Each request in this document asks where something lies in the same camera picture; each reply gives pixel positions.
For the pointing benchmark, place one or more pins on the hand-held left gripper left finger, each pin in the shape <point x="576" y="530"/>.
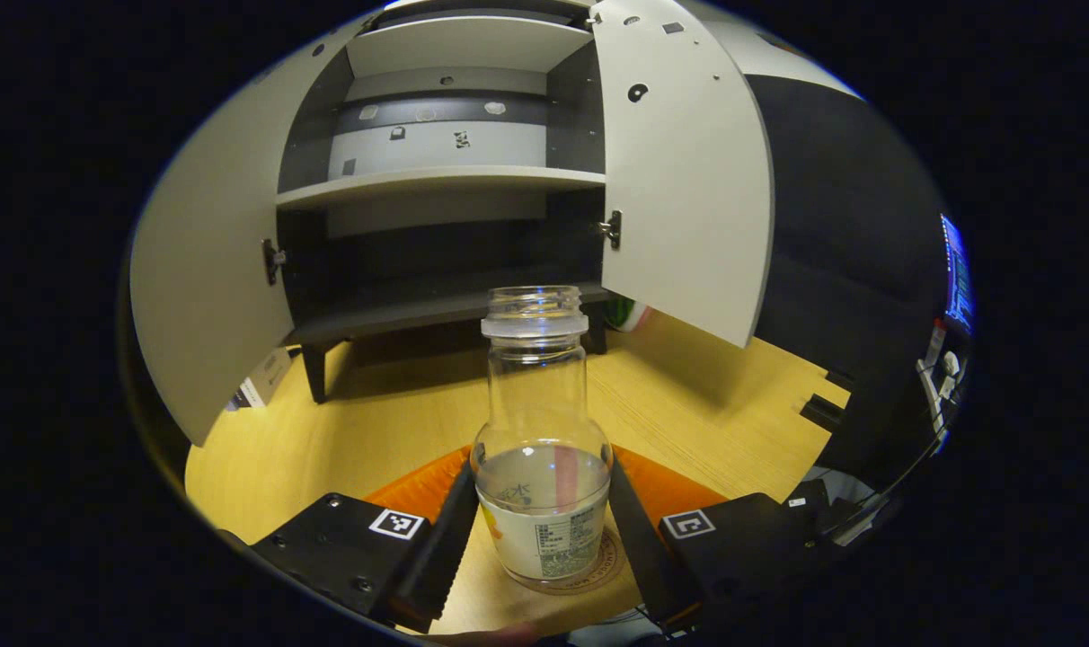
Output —
<point x="437" y="566"/>

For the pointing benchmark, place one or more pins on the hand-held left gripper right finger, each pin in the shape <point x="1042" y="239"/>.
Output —
<point x="652" y="575"/>

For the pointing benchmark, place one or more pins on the round brown coaster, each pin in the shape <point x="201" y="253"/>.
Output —
<point x="618" y="559"/>

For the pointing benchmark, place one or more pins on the clear glass bottle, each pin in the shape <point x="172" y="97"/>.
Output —
<point x="540" y="404"/>

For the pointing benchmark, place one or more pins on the white and grey cabinet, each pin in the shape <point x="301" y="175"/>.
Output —
<point x="437" y="305"/>

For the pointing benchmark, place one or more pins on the white door with camera sticker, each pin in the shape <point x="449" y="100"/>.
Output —
<point x="212" y="270"/>

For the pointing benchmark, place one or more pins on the white door with round sticker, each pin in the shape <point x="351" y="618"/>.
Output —
<point x="688" y="180"/>

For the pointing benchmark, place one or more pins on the white cabinet shelf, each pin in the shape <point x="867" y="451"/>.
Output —
<point x="437" y="184"/>
<point x="464" y="45"/>

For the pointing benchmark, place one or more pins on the black block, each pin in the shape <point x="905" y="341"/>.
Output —
<point x="839" y="379"/>
<point x="823" y="412"/>

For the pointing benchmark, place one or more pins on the white book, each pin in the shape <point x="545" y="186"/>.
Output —
<point x="264" y="379"/>

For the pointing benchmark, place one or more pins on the watermelon slice toy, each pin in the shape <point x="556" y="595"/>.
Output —
<point x="628" y="314"/>

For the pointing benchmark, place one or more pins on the black backdrop cloth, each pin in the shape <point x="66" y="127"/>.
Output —
<point x="850" y="270"/>

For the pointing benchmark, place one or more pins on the computer monitor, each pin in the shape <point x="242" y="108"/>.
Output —
<point x="958" y="274"/>

